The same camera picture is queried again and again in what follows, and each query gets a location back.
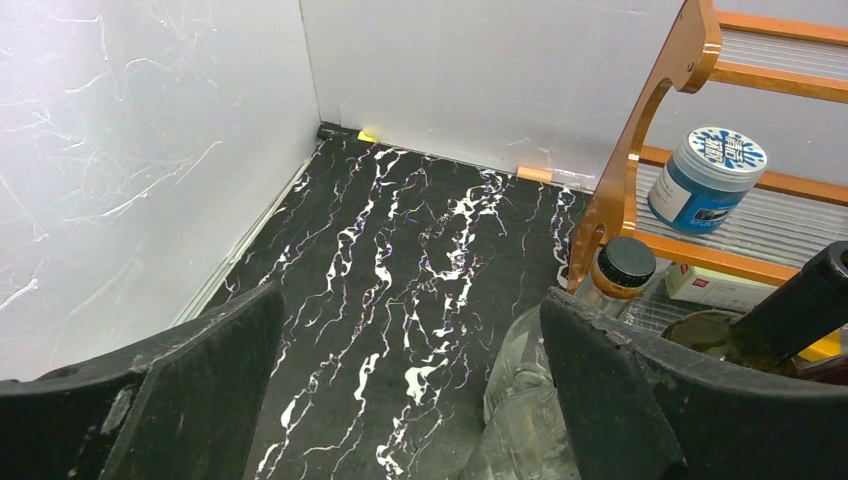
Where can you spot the clear glass bottle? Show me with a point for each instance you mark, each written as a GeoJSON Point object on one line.
{"type": "Point", "coordinates": [525, 434]}

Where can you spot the orange wooden shelf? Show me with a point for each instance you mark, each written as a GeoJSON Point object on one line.
{"type": "Point", "coordinates": [775, 71]}

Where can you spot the yellow small object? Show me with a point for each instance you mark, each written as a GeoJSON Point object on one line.
{"type": "Point", "coordinates": [830, 345]}

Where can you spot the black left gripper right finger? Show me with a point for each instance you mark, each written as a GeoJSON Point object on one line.
{"type": "Point", "coordinates": [637, 406]}

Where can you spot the white small box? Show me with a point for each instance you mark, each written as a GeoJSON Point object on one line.
{"type": "Point", "coordinates": [699, 285]}

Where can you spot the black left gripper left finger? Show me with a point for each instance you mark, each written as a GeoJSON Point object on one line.
{"type": "Point", "coordinates": [181, 404]}

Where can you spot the orange tape piece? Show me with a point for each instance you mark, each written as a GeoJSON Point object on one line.
{"type": "Point", "coordinates": [535, 174]}

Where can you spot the yellow tape piece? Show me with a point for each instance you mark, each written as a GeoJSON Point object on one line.
{"type": "Point", "coordinates": [363, 136]}

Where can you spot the dark green wine bottle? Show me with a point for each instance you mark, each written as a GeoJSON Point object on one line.
{"type": "Point", "coordinates": [809, 306]}

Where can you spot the blue lidded jar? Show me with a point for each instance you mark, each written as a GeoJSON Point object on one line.
{"type": "Point", "coordinates": [706, 177]}

